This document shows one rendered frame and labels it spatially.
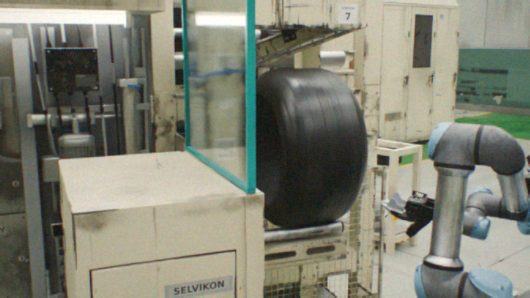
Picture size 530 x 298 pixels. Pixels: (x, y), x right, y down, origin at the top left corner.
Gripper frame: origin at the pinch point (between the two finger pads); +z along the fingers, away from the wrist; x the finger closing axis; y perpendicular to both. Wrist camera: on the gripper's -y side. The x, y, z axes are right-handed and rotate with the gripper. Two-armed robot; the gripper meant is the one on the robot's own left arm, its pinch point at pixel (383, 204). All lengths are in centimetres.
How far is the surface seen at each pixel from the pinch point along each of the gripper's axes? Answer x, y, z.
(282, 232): 19.6, -9.9, 30.1
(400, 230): -190, -172, 36
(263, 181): -10, -15, 55
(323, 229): 7.9, -13.3, 19.1
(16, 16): 48, 67, 108
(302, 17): -42, 46, 53
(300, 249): 18.8, -16.0, 23.2
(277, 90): 1, 36, 42
